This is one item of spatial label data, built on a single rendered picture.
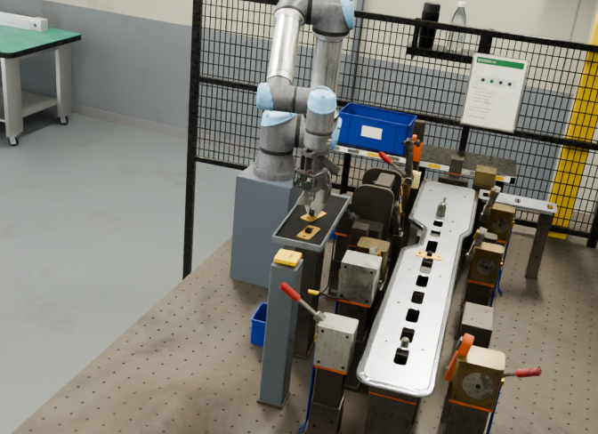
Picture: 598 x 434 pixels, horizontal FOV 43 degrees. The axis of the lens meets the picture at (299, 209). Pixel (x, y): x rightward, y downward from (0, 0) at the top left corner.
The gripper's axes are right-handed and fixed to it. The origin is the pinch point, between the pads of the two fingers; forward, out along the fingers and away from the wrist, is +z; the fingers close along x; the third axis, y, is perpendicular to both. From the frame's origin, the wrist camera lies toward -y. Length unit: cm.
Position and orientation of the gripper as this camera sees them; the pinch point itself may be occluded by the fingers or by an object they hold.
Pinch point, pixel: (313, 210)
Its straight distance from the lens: 217.6
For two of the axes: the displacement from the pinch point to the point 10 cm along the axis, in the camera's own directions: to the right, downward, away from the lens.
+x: 8.0, 3.1, -5.1
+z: -1.0, 9.1, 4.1
